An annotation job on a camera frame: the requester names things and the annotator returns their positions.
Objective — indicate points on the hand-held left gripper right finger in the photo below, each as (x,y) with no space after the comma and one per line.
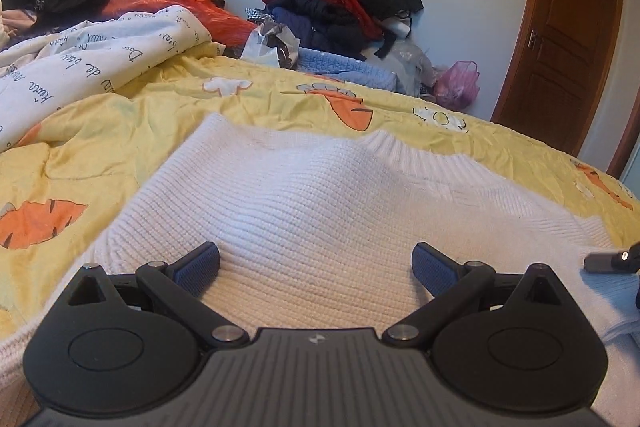
(428,264)

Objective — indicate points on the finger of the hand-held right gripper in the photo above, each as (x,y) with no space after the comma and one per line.
(602,261)

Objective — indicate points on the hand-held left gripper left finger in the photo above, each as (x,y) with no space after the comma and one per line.
(202,263)

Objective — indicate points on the white knit sweater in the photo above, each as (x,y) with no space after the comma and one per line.
(325,207)

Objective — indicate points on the yellow printed bed quilt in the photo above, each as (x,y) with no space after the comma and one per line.
(150,122)

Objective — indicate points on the pink plastic bag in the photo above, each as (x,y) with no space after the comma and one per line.
(457,84)

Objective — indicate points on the clear plastic bag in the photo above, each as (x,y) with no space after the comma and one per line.
(407,62)

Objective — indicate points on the light blue knit garment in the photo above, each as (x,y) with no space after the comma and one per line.
(345,69)

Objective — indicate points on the white and brown bag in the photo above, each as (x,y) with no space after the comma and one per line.
(262,44)

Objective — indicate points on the brown wooden door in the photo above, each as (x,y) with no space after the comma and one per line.
(555,32)

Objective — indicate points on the white lettered blanket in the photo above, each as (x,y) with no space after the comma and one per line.
(75,62)

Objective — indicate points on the navy jacket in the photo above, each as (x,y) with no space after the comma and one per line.
(325,27)

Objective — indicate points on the pale pink cloth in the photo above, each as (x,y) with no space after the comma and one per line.
(15,24)

